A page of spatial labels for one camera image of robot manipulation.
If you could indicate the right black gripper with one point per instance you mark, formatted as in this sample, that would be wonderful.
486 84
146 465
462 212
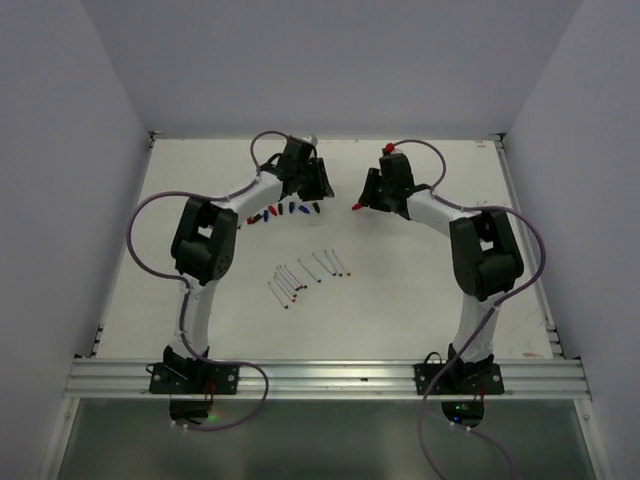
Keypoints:
367 197

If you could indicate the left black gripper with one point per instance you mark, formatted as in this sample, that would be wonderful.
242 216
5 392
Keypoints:
321 188

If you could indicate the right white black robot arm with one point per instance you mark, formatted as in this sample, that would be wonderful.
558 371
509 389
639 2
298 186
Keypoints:
486 259

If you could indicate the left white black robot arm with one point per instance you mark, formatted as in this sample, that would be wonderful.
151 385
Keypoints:
204 243

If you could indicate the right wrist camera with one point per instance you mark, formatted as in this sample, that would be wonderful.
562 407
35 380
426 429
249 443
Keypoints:
387 155

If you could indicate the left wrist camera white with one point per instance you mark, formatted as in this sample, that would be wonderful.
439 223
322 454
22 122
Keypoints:
312 139

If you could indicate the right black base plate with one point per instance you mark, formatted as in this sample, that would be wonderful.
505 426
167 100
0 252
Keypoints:
458 380

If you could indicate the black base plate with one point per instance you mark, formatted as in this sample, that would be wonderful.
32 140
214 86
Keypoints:
458 380
205 379

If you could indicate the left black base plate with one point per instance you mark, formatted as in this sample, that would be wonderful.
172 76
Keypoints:
205 379

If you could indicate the aluminium mounting rail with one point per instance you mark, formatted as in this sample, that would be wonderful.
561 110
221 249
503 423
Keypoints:
555 379

